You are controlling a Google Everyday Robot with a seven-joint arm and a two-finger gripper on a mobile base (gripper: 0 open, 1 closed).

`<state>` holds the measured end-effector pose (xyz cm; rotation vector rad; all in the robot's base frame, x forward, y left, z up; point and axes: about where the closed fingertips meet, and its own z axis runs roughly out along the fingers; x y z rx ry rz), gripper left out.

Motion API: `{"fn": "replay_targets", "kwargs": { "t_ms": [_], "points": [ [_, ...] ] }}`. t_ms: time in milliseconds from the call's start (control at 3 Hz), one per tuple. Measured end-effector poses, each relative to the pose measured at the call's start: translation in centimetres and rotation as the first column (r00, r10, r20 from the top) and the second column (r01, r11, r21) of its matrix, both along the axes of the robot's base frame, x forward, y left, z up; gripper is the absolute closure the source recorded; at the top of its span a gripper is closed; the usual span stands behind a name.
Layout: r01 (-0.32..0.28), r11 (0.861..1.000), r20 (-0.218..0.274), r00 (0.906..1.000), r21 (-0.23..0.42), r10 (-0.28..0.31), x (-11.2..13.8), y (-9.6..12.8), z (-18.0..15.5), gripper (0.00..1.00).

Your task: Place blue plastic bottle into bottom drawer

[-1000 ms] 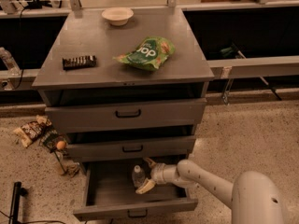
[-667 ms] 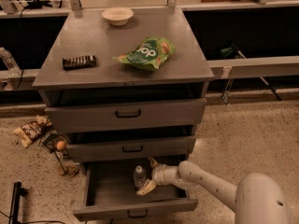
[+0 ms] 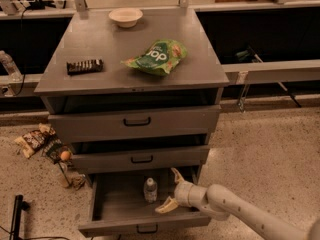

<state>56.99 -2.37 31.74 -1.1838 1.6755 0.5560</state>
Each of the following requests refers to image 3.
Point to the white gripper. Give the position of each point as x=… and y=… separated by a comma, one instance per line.
x=182, y=194

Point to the clear plastic water bottle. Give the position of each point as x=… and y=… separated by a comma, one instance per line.
x=150, y=190

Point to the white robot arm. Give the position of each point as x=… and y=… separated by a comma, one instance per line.
x=218, y=202

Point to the grey middle drawer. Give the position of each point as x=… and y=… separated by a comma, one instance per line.
x=140, y=159

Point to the grey drawer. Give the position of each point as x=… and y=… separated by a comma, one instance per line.
x=140, y=159
x=120, y=125
x=119, y=207

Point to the grey bottom drawer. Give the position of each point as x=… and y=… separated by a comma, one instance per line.
x=119, y=207

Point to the grey drawer cabinet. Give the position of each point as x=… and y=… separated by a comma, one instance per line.
x=198, y=80

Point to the grey top drawer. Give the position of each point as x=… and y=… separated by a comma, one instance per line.
x=120, y=125

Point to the clear bottle at left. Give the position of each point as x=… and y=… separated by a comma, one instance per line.
x=10, y=67

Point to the orange ball on floor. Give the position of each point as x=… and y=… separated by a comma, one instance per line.
x=65, y=155

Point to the clear cup on floor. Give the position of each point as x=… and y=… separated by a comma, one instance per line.
x=59, y=173

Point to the dark green bag on floor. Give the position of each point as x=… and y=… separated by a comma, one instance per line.
x=53, y=149

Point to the green chip bag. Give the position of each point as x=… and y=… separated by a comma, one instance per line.
x=160, y=58

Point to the brown snack bag on floor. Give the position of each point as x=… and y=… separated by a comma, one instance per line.
x=34, y=140

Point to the black stand on floor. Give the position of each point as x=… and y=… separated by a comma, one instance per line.
x=20, y=205

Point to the white paper bowl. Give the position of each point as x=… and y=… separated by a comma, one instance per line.
x=126, y=17

